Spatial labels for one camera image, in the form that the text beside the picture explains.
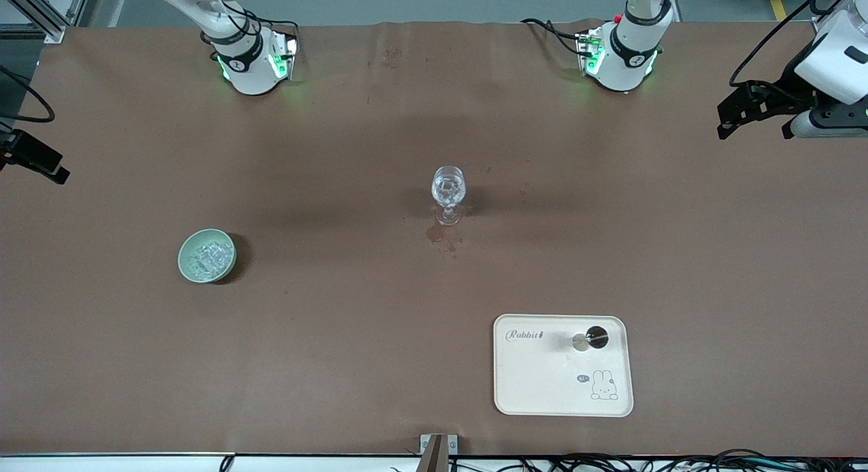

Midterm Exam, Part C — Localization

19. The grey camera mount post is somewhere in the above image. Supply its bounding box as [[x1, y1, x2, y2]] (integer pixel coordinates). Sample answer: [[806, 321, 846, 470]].
[[421, 436, 449, 472]]

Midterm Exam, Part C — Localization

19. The pale green ceramic bowl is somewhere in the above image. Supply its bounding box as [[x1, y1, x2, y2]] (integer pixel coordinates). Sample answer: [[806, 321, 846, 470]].
[[178, 229, 237, 283]]

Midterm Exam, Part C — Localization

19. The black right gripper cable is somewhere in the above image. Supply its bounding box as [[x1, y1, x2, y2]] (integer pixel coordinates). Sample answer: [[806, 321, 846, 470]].
[[0, 65, 56, 124]]

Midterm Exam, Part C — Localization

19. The cream tray with rabbit print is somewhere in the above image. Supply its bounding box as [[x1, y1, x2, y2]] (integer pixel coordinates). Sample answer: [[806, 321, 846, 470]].
[[493, 314, 635, 418]]

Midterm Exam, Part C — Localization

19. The brown paper table cover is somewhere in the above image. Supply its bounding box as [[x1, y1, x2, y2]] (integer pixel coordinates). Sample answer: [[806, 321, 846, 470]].
[[0, 19, 868, 457]]

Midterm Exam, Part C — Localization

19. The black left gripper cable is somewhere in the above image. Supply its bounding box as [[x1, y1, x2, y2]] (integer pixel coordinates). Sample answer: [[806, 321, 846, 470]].
[[729, 0, 848, 86]]

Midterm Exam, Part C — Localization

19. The black cable tangle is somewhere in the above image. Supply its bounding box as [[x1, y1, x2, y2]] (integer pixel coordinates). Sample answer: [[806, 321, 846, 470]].
[[449, 448, 868, 472]]

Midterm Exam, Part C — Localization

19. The metal base connector bracket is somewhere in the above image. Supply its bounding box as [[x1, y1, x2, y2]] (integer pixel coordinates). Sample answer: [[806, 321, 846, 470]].
[[268, 33, 300, 81], [576, 28, 604, 76]]

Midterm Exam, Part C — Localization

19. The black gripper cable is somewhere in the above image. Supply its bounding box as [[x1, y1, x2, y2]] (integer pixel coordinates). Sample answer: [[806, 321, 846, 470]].
[[0, 65, 56, 124], [729, 0, 848, 86]]

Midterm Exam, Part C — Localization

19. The clear stemmed wine glass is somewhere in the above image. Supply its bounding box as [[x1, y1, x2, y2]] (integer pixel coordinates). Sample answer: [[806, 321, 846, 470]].
[[431, 165, 469, 227]]

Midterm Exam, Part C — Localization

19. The black base power cable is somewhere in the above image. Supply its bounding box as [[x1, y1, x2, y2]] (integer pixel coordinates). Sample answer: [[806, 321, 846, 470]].
[[254, 16, 300, 40], [521, 18, 585, 56]]

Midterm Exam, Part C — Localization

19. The steel double-ended jigger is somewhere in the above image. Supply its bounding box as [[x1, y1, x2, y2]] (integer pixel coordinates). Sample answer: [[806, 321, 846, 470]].
[[572, 326, 610, 353]]

